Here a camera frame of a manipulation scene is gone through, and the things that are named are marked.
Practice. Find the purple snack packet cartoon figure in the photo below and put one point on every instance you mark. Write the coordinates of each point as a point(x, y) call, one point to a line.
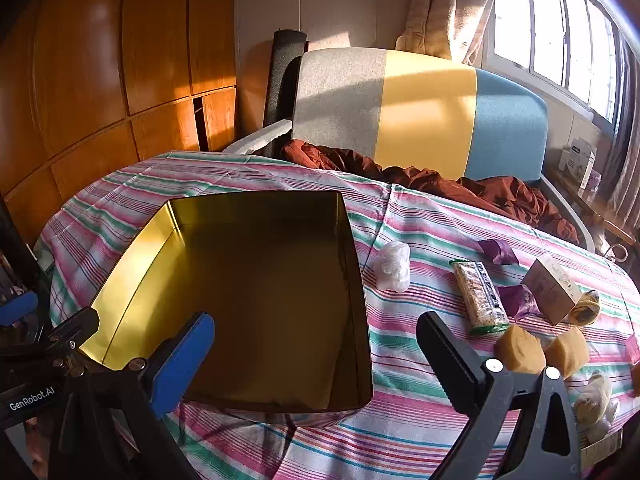
point(517, 300)

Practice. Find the small beige cardboard box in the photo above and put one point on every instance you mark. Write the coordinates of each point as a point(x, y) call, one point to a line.
point(547, 287)

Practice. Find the pink hair roller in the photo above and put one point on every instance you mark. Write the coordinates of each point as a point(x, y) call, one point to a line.
point(633, 349)

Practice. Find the rust brown quilt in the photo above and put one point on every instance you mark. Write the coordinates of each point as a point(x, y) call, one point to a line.
point(505, 192)

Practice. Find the white carton box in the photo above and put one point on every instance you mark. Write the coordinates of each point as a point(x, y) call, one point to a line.
point(577, 160)

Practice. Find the cracker packet with green ends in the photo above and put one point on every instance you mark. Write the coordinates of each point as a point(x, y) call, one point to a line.
point(477, 295)

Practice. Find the grey yellow blue armchair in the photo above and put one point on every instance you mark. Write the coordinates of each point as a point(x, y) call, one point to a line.
point(425, 115)

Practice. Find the maroon tin box gold inside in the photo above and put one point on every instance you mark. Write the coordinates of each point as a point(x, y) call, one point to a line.
point(260, 285)

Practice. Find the small purple container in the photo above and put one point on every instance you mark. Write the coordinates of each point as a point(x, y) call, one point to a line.
point(593, 180)

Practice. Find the wooden wardrobe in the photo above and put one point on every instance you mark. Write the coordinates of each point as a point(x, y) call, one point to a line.
point(100, 60)

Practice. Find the striped bed sheet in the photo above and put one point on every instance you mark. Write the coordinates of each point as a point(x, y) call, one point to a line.
point(425, 220)

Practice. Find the window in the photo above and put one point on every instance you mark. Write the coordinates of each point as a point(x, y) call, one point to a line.
point(550, 25)

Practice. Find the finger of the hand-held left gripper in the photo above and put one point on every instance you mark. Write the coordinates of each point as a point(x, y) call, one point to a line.
point(75, 327)
point(15, 307)

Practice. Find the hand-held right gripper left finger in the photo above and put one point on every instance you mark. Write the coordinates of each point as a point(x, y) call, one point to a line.
point(182, 360)

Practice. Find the clear plastic bag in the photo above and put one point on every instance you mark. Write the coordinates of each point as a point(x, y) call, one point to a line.
point(392, 267)

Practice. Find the plain purple snack packet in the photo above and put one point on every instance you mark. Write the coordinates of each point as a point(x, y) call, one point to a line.
point(495, 252)

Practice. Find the yellow sponge block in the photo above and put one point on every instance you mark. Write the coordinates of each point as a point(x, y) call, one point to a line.
point(567, 350)
point(520, 352)

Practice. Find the white rolled sock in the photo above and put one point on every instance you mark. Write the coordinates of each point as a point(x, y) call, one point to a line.
point(595, 400)

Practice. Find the beige patterned curtain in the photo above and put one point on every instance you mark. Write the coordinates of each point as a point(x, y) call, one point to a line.
point(440, 5)

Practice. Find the orange sponge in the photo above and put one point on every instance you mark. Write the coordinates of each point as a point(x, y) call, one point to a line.
point(636, 380)

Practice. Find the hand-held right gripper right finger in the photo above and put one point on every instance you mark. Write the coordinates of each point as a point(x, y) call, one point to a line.
point(450, 355)

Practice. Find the yellow sock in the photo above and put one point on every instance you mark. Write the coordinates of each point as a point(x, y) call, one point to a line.
point(585, 307)

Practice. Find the wooden side table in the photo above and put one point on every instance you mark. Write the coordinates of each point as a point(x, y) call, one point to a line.
point(595, 210)

